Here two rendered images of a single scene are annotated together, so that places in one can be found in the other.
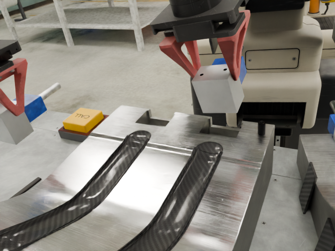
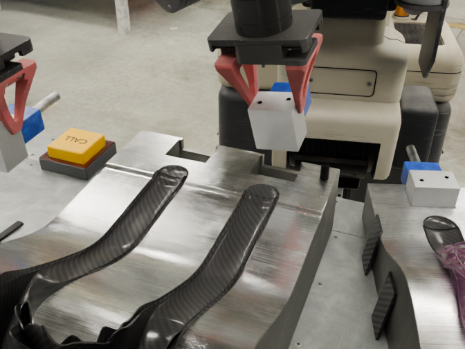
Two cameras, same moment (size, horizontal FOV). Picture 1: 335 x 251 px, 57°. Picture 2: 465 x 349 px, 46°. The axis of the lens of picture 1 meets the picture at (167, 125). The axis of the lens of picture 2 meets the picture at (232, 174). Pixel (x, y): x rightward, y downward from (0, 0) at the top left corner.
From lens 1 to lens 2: 0.19 m
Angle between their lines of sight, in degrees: 9
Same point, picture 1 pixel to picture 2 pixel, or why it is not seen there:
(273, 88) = (340, 122)
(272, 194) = (331, 253)
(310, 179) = (375, 234)
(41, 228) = (74, 269)
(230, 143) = (288, 187)
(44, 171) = (25, 214)
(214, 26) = (283, 52)
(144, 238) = (194, 284)
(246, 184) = (305, 233)
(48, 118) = not seen: hidden behind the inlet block
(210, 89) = (269, 121)
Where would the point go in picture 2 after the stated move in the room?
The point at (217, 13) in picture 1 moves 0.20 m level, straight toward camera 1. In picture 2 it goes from (288, 40) to (306, 155)
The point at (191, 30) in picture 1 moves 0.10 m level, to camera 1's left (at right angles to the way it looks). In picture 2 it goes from (257, 52) to (152, 60)
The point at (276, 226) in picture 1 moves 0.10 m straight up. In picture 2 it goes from (333, 288) to (344, 216)
